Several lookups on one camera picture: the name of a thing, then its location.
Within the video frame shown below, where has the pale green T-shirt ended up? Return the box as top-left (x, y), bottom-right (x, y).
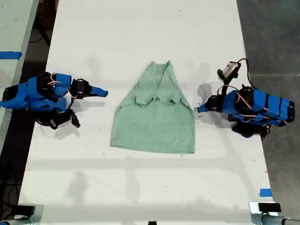
top-left (109, 60), bottom-right (196, 155)

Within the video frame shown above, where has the long blue tape strip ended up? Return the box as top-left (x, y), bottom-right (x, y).
top-left (0, 51), bottom-right (23, 60)

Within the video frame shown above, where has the grey side table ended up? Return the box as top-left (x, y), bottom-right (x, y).
top-left (0, 0), bottom-right (40, 150)

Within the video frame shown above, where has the short blue tape piece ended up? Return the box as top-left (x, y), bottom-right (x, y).
top-left (259, 188), bottom-right (273, 198)

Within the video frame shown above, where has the metal table clamp plate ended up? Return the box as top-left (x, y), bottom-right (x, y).
top-left (13, 204), bottom-right (45, 225)
top-left (248, 201), bottom-right (282, 225)

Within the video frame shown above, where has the small black box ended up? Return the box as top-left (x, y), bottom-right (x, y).
top-left (16, 205), bottom-right (36, 216)
top-left (258, 202), bottom-right (282, 213)

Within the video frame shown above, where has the grey metal pipe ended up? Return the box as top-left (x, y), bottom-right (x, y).
top-left (259, 214), bottom-right (300, 225)
top-left (0, 217), bottom-right (32, 225)

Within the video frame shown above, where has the red white servo wire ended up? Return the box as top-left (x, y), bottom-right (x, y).
top-left (47, 73), bottom-right (78, 99)
top-left (235, 90), bottom-right (269, 123)

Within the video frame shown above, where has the black camera box white label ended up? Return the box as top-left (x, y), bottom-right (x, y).
top-left (217, 61), bottom-right (242, 82)
top-left (49, 112), bottom-right (82, 130)

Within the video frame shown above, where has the black floor cable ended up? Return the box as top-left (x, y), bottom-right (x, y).
top-left (29, 21), bottom-right (52, 45)

